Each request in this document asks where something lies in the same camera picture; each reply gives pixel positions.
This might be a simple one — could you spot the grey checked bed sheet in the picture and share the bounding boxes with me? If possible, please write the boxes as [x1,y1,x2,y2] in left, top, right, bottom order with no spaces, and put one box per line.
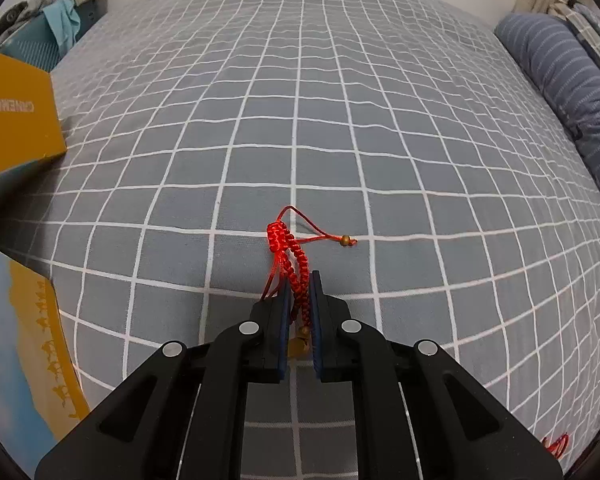
[19,0,600,466]

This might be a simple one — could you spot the teal suitcase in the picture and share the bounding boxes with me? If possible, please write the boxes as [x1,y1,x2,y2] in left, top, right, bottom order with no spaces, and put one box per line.
[0,4,105,73]

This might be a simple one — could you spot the blue yellow cardboard box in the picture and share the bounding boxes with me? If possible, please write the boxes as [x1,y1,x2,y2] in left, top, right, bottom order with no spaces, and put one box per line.
[0,54,88,479]

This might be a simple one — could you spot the blue striped pillow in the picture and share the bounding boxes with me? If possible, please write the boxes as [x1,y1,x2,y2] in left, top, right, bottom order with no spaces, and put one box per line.
[495,13,600,189]

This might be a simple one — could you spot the light blue cloth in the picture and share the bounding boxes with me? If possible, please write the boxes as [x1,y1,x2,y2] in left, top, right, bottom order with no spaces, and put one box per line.
[42,0,81,58]

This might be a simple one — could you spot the red cord bracelet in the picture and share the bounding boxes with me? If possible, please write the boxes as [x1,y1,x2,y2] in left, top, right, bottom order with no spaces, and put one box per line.
[540,432,571,460]
[260,205,359,360]

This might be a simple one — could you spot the grey plaid pillow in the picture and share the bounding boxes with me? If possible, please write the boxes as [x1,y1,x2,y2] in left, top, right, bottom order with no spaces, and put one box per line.
[550,3,600,69]

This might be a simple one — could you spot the patterned folded blanket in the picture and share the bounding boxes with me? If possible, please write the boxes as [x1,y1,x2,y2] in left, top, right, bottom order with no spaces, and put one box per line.
[549,0,600,57]

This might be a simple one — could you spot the black headphones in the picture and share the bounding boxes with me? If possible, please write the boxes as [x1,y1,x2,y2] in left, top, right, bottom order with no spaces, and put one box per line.
[0,0,50,42]

